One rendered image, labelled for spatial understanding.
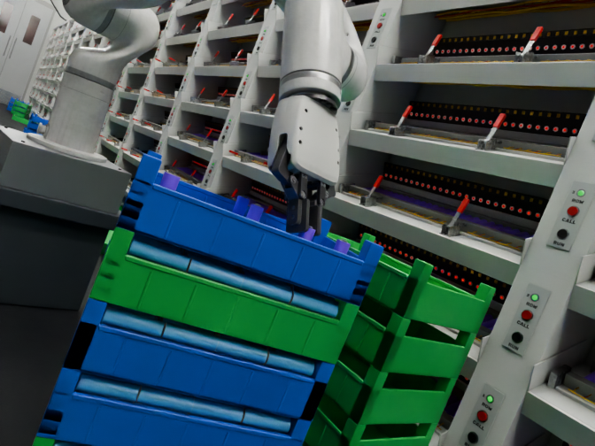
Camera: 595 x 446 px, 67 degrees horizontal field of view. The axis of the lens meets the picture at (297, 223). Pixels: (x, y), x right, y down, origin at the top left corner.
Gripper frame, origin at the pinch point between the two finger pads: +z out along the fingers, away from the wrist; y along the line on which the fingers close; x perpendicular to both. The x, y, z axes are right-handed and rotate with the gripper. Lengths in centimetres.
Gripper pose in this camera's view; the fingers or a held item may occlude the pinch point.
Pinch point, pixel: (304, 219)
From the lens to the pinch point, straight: 56.8
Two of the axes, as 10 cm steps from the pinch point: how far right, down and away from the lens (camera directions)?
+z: -0.5, 9.7, -2.2
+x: 7.8, -1.0, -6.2
